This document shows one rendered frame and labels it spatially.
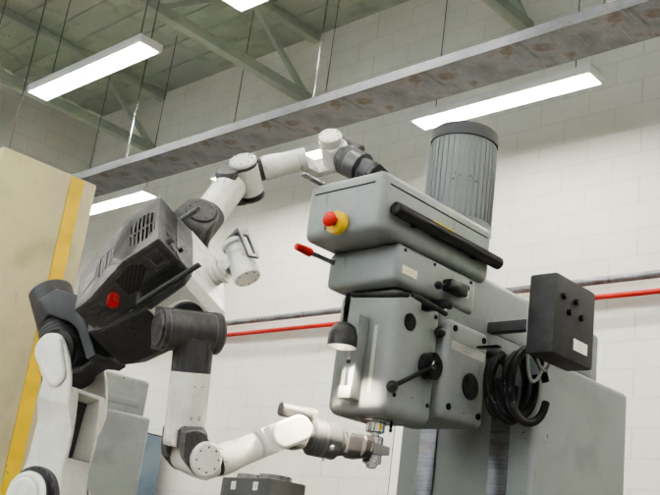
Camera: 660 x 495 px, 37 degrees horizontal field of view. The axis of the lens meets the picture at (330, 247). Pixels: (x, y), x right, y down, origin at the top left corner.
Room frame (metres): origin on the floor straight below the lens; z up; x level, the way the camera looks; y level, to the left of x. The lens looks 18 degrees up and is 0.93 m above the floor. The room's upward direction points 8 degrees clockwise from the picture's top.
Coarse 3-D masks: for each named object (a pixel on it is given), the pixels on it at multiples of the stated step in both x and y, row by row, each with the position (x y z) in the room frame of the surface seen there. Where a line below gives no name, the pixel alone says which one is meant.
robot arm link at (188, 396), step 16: (176, 384) 2.17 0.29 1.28; (192, 384) 2.16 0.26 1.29; (208, 384) 2.20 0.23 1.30; (176, 400) 2.18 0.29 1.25; (192, 400) 2.17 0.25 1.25; (176, 416) 2.18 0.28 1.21; (192, 416) 2.18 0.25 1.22; (176, 432) 2.19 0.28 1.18; (192, 432) 2.18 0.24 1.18; (192, 448) 2.19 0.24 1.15; (208, 448) 2.20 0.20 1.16; (192, 464) 2.19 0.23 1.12; (208, 464) 2.21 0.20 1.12
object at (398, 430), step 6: (396, 426) 7.91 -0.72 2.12; (402, 426) 7.86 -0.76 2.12; (396, 432) 7.90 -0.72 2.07; (402, 432) 7.86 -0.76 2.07; (396, 438) 7.90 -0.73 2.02; (396, 444) 7.89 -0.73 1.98; (396, 450) 7.89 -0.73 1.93; (396, 456) 7.88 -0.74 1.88; (396, 462) 7.88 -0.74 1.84; (390, 468) 7.92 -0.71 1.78; (396, 468) 7.87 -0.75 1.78; (390, 474) 7.91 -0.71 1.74; (396, 474) 7.87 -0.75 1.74; (390, 480) 7.91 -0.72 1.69; (396, 480) 7.87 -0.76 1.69; (390, 486) 7.90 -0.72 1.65; (396, 486) 7.86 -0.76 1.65; (390, 492) 7.90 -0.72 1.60
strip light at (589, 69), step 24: (240, 0) 5.49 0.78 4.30; (264, 0) 5.45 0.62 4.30; (120, 48) 6.36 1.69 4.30; (144, 48) 6.30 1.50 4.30; (72, 72) 6.83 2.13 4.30; (96, 72) 6.77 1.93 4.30; (576, 72) 5.86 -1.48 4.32; (600, 72) 5.88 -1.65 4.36; (48, 96) 7.32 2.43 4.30; (480, 96) 6.41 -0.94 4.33; (504, 96) 6.29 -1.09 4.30; (528, 96) 6.24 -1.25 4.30; (552, 96) 6.20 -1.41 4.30; (432, 120) 6.81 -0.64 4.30; (456, 120) 6.76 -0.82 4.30; (312, 144) 7.69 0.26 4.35; (120, 192) 9.51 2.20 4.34; (144, 192) 9.28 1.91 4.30
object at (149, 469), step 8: (152, 440) 9.73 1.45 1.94; (160, 440) 9.80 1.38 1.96; (144, 448) 9.68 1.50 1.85; (152, 448) 9.74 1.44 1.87; (160, 448) 9.81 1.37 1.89; (144, 456) 9.69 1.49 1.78; (152, 456) 9.75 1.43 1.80; (160, 456) 9.82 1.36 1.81; (144, 464) 9.70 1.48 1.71; (152, 464) 9.77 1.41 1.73; (144, 472) 9.72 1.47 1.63; (152, 472) 9.78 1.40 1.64; (144, 480) 9.73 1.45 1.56; (152, 480) 9.79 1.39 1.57; (144, 488) 9.74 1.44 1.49; (152, 488) 9.80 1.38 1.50
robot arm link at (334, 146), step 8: (320, 136) 2.55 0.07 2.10; (328, 136) 2.55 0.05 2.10; (336, 136) 2.54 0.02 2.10; (344, 136) 2.61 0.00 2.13; (320, 144) 2.56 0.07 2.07; (328, 144) 2.54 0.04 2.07; (336, 144) 2.55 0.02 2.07; (344, 144) 2.57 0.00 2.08; (352, 144) 2.58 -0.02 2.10; (360, 144) 2.58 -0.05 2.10; (328, 152) 2.56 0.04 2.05; (336, 152) 2.56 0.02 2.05; (344, 152) 2.53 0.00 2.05; (328, 160) 2.59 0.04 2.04; (336, 160) 2.55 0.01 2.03; (328, 168) 2.62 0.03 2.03; (336, 168) 2.57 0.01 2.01
